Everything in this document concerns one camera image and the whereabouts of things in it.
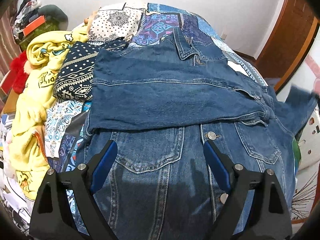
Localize blue denim jacket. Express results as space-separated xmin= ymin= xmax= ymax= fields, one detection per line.
xmin=76 ymin=28 xmax=318 ymax=239

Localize orange box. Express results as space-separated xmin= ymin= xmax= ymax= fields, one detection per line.
xmin=23 ymin=15 xmax=46 ymax=36

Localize white wall socket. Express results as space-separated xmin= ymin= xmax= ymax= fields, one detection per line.
xmin=220 ymin=33 xmax=227 ymax=40

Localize white sliding wardrobe door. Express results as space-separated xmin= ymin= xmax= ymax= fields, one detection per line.
xmin=277 ymin=34 xmax=319 ymax=227

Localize blue patchwork bed cover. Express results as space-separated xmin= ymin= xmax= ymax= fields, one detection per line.
xmin=44 ymin=2 xmax=270 ymax=235

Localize yellow printed blanket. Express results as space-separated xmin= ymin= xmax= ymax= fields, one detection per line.
xmin=9 ymin=26 xmax=87 ymax=200

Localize green patterned storage bag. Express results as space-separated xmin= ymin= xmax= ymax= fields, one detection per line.
xmin=18 ymin=21 xmax=59 ymax=51

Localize brown wooden door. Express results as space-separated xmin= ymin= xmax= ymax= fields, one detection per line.
xmin=255 ymin=0 xmax=319 ymax=92

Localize striped red curtain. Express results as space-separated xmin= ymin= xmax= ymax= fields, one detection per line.
xmin=1 ymin=0 xmax=21 ymax=76

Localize red plush toy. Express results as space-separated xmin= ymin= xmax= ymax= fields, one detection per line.
xmin=10 ymin=51 xmax=29 ymax=94

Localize navy dotted patterned cloth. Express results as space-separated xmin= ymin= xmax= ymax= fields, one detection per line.
xmin=53 ymin=39 xmax=128 ymax=101

